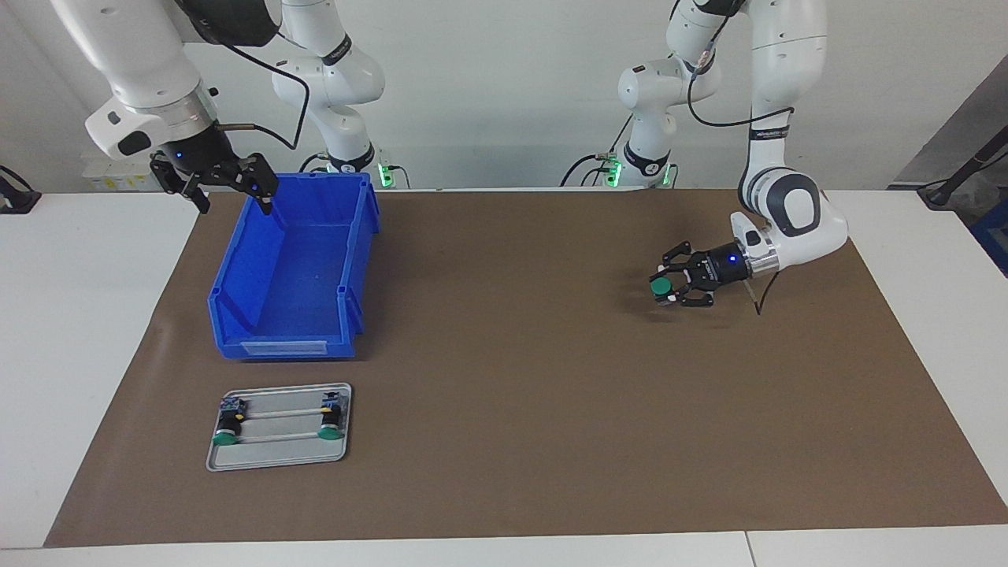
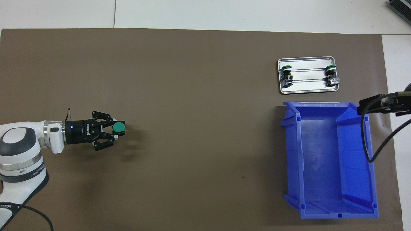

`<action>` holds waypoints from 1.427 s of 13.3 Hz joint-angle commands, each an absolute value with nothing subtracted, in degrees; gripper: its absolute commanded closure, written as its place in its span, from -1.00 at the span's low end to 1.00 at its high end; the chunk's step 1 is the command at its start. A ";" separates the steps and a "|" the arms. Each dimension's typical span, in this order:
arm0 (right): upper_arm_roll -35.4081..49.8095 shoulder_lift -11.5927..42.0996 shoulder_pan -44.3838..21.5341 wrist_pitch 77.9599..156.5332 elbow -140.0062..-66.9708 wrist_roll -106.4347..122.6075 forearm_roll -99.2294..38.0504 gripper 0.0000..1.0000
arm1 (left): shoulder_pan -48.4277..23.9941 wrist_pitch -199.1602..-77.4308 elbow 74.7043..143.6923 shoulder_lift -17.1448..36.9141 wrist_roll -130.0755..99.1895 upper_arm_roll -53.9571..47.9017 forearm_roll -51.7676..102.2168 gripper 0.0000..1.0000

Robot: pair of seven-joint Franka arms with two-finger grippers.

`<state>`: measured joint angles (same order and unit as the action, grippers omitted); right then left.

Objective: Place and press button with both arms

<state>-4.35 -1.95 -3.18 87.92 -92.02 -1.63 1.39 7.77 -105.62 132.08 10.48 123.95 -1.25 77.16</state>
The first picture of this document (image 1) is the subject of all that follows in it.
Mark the white power box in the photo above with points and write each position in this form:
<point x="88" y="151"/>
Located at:
<point x="106" y="177"/>

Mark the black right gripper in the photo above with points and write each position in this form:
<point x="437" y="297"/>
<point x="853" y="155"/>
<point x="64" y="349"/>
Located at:
<point x="197" y="153"/>

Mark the green push button switch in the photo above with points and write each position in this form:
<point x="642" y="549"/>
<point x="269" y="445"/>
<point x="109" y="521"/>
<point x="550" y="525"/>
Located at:
<point x="331" y="419"/>
<point x="228" y="425"/>
<point x="661" y="287"/>

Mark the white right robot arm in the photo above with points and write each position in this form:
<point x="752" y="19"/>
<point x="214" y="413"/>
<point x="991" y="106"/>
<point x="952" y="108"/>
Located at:
<point x="142" y="55"/>

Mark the grey metal tray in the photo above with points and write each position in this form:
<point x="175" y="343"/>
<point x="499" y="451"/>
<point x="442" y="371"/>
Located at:
<point x="307" y="455"/>

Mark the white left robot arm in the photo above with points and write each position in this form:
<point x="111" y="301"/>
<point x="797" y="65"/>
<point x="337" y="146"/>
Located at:
<point x="795" y="213"/>

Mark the blue plastic storage bin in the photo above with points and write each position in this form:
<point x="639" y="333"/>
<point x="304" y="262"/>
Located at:
<point x="299" y="260"/>

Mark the black stand pole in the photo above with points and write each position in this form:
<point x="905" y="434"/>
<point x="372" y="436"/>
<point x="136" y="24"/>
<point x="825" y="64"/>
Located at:
<point x="945" y="193"/>

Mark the brown table mat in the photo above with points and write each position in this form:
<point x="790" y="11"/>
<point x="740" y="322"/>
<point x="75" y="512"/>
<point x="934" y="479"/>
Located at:
<point x="551" y="394"/>

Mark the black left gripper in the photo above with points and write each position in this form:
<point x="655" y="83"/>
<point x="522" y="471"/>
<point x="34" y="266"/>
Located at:
<point x="724" y="266"/>

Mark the black table clamp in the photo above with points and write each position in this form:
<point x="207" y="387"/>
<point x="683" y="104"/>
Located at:
<point x="20" y="201"/>

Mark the blue crate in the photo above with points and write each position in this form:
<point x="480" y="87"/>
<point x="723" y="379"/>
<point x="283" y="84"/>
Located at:
<point x="996" y="236"/>

